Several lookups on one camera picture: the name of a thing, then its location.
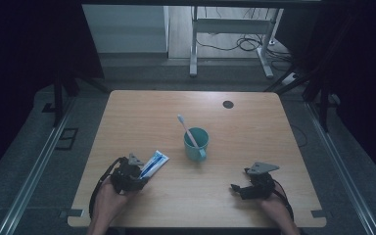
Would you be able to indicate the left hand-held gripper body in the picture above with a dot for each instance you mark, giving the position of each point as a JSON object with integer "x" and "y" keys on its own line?
{"x": 125, "y": 178}

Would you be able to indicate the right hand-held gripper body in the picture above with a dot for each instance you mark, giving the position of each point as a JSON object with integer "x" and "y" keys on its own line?
{"x": 261, "y": 182}

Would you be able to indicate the blue and white toothpaste tube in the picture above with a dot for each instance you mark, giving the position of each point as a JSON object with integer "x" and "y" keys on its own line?
{"x": 153, "y": 164}

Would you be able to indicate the teal cup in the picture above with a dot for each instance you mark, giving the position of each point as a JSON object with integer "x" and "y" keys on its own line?
{"x": 196, "y": 143}

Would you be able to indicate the white and pink toothbrush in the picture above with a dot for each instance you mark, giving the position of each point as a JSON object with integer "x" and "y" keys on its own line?
{"x": 186, "y": 129}

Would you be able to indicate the black round table grommet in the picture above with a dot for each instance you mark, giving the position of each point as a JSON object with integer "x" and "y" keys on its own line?
{"x": 228, "y": 104}

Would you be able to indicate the black metal stand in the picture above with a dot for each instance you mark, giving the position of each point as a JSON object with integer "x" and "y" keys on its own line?
{"x": 321, "y": 98}
{"x": 58, "y": 98}

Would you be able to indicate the white power strip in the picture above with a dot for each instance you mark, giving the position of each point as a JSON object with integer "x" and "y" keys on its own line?
{"x": 290, "y": 79}

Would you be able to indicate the white panel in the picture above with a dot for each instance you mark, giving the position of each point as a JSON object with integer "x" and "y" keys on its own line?
{"x": 125, "y": 29}

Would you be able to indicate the aluminium floor rail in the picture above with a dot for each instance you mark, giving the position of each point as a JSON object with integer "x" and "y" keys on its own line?
{"x": 342, "y": 169}
{"x": 36, "y": 169}

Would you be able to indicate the white metal desk frame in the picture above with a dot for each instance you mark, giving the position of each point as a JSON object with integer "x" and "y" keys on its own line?
{"x": 231, "y": 26}

